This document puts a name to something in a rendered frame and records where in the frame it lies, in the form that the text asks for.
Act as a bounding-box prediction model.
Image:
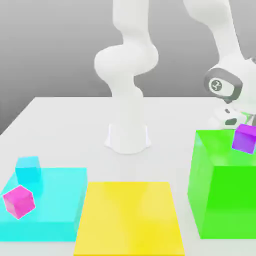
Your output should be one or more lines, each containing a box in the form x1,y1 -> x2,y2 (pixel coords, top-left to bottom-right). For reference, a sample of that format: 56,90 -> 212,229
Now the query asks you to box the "large cyan box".
0,167 -> 88,243

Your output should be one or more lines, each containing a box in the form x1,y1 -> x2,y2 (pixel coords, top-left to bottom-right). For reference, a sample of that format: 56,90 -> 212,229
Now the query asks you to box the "small magenta cube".
2,184 -> 36,220

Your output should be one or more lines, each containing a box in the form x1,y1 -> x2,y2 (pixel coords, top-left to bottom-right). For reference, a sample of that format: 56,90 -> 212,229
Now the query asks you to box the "small cyan cube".
15,156 -> 42,184

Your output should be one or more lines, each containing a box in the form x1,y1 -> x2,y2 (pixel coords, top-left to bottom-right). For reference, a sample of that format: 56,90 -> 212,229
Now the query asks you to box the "large green box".
187,129 -> 256,240

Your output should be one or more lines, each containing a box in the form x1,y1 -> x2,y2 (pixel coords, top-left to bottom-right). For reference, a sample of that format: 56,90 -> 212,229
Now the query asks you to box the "small purple cube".
231,123 -> 256,155

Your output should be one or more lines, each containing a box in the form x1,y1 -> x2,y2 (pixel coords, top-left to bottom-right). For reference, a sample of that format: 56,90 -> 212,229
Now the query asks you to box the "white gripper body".
239,111 -> 256,128

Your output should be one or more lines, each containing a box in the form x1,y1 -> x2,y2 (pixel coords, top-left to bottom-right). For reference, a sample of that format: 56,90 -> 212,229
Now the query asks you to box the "large yellow box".
73,181 -> 186,256

